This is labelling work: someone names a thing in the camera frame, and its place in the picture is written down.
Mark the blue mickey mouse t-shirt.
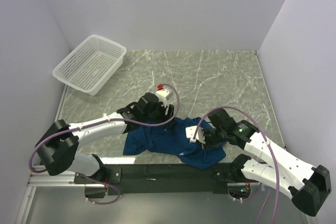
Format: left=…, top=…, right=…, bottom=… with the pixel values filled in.
left=123, top=117, right=226, bottom=170

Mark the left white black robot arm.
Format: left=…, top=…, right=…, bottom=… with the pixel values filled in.
left=36, top=89, right=174, bottom=183

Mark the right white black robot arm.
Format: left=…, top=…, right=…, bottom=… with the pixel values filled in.
left=203, top=106, right=332, bottom=217

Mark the white plastic mesh basket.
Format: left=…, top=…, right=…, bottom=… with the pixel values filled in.
left=52, top=35, right=127, bottom=96

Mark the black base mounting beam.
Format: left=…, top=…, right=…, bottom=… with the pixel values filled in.
left=73, top=162, right=253, bottom=198

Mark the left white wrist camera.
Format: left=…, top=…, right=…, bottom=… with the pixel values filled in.
left=155, top=84, right=175, bottom=108

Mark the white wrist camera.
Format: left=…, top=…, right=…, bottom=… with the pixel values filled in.
left=185, top=126, right=205, bottom=144
left=155, top=84, right=175, bottom=108

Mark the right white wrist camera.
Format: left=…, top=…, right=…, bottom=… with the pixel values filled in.
left=185, top=126, right=205, bottom=144

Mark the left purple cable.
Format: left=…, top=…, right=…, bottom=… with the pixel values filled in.
left=28, top=83, right=181, bottom=206

